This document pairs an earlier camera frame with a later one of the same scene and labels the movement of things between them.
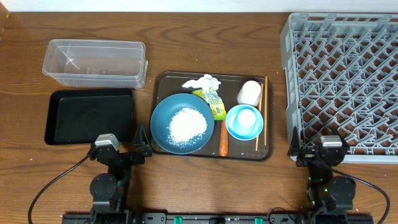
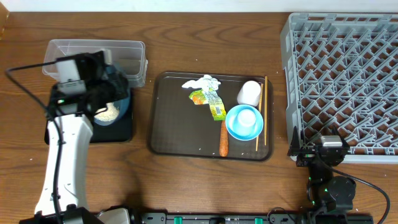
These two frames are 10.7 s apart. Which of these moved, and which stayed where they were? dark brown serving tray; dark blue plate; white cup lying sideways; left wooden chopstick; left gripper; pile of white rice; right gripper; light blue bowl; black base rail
Moved: pile of white rice; left gripper; dark blue plate
Stayed: right gripper; light blue bowl; white cup lying sideways; left wooden chopstick; dark brown serving tray; black base rail
